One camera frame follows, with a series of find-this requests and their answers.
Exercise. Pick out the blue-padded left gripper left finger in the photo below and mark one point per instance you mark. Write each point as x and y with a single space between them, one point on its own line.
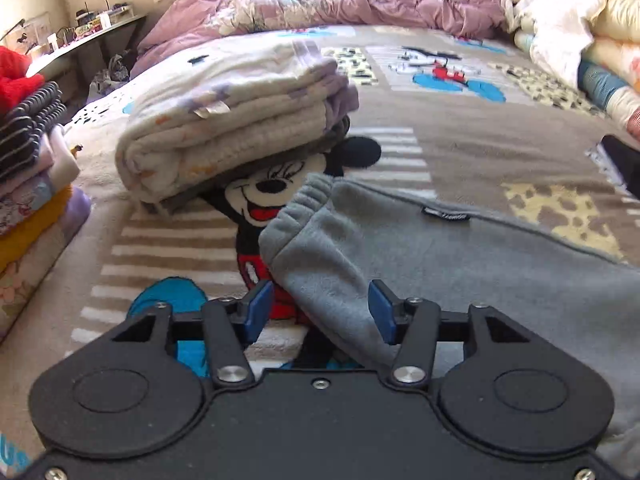
230 326

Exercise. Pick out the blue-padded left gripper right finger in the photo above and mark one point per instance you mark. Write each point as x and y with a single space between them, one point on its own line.
412 326

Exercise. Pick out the grey fleece sweatpants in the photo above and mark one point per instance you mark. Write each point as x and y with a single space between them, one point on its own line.
336 235

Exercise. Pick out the Mickey Mouse bed blanket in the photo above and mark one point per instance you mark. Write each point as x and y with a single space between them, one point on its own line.
471 122

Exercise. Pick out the lilac floral folded garment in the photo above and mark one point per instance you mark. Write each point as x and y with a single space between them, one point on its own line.
20 279

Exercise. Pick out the folded white floral blanket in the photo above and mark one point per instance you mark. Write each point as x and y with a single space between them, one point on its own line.
207 110

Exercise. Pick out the yellow folded garment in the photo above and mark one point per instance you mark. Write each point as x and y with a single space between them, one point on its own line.
15 243

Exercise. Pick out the pale pink folded garment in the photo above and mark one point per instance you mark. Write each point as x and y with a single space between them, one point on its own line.
56 164

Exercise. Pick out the floral print folded garment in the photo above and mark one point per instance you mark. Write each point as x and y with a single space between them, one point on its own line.
24 201

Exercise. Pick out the black garment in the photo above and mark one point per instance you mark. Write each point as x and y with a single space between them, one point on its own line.
625 160

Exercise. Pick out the navy striped folded garment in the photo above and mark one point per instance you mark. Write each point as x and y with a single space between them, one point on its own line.
23 129

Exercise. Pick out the cluttered side shelf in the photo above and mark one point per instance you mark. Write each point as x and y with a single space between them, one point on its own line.
53 52

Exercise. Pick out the red folded garment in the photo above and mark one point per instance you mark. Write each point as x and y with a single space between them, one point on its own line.
15 85

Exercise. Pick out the pink purple quilt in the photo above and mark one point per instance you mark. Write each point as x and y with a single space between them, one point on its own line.
189 23

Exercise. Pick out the cream floral duvet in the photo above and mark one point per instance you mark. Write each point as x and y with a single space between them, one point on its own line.
619 20

